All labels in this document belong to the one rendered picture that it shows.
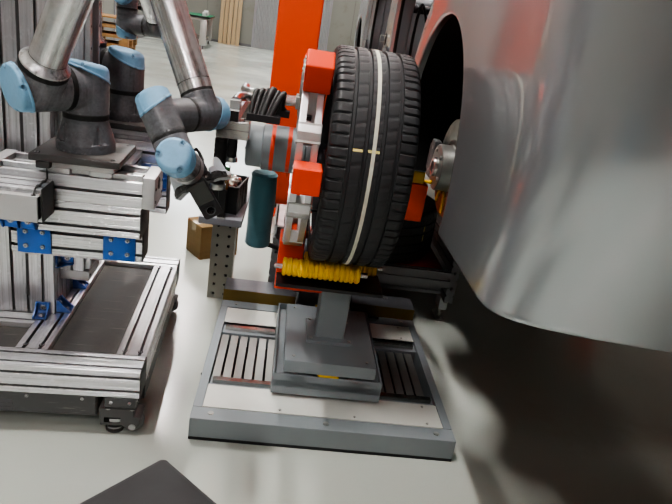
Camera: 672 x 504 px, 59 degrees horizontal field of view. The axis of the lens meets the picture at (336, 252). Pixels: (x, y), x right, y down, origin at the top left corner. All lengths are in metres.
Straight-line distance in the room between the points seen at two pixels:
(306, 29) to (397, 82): 0.73
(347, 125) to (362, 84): 0.13
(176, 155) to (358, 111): 0.54
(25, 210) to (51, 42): 0.42
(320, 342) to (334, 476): 0.44
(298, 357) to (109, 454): 0.62
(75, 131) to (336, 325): 1.00
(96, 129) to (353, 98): 0.68
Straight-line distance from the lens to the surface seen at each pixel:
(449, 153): 1.94
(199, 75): 1.40
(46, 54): 1.56
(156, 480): 1.32
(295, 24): 2.32
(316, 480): 1.85
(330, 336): 2.05
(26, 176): 1.77
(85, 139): 1.70
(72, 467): 1.88
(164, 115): 1.29
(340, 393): 2.00
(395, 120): 1.59
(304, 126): 1.59
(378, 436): 1.93
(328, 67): 1.60
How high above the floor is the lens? 1.24
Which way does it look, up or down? 21 degrees down
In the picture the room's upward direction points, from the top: 9 degrees clockwise
